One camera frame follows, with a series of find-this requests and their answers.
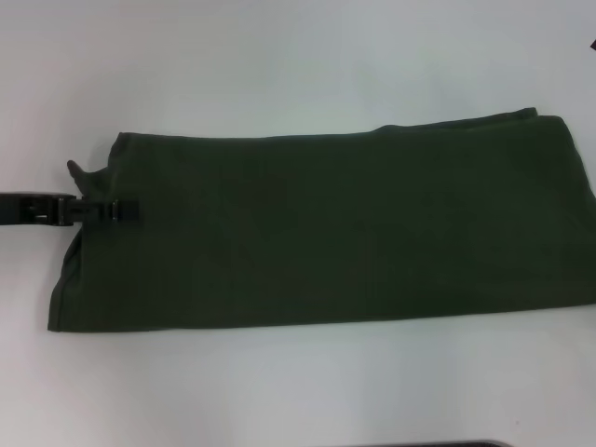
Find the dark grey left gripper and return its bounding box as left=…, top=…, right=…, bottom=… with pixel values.
left=0, top=189, right=142, bottom=230

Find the dark green FREE t-shirt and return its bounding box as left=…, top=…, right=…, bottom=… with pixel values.
left=46, top=106, right=596, bottom=336

